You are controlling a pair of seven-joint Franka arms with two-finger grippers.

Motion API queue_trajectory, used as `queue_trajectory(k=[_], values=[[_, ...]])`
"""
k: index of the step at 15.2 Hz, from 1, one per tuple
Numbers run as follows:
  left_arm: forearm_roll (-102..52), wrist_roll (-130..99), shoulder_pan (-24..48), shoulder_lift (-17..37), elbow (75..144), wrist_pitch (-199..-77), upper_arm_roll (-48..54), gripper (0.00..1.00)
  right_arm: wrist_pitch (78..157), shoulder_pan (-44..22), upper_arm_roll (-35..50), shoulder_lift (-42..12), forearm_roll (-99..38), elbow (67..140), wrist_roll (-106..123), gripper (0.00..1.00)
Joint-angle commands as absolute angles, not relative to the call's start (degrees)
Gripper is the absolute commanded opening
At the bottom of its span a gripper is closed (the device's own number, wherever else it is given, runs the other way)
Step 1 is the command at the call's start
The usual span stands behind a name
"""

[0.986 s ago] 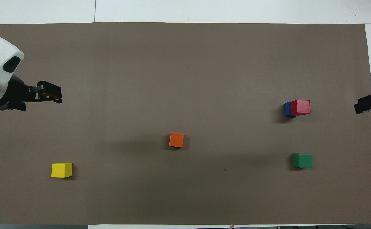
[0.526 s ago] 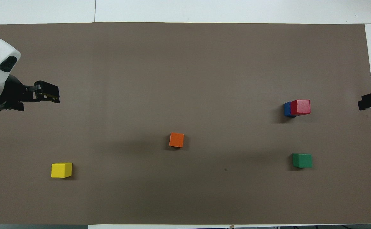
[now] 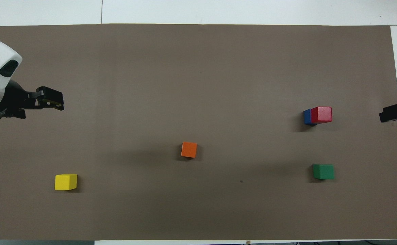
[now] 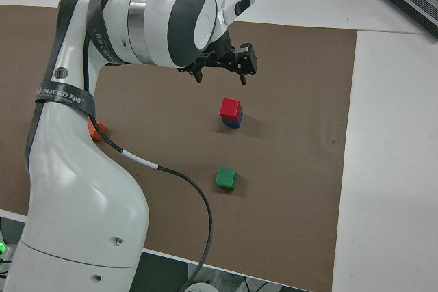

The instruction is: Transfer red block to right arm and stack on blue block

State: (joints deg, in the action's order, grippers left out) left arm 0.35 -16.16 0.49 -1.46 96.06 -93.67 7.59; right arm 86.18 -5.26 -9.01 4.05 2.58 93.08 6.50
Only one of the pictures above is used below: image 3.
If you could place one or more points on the yellow block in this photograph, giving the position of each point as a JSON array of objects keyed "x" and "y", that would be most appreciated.
[{"x": 65, "y": 182}]

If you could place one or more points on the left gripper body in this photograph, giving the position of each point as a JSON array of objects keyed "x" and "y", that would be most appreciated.
[{"x": 14, "y": 101}]

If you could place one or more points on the green block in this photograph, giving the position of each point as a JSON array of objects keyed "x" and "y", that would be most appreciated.
[{"x": 323, "y": 172}]

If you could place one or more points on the blue block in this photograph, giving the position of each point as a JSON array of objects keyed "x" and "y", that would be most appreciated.
[{"x": 307, "y": 116}]

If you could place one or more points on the orange block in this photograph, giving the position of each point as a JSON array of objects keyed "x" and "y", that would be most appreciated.
[{"x": 188, "y": 149}]

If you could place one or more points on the red block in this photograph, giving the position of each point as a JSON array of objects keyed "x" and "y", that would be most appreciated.
[{"x": 321, "y": 114}]

